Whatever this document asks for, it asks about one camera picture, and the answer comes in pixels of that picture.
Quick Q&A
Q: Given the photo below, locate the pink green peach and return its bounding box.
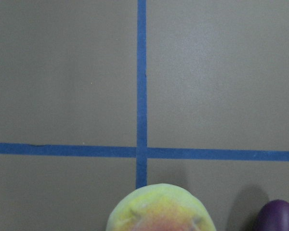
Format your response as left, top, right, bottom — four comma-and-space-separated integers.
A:
106, 183, 216, 231

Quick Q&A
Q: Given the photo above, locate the purple eggplant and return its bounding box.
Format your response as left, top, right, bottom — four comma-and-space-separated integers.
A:
252, 200, 289, 231

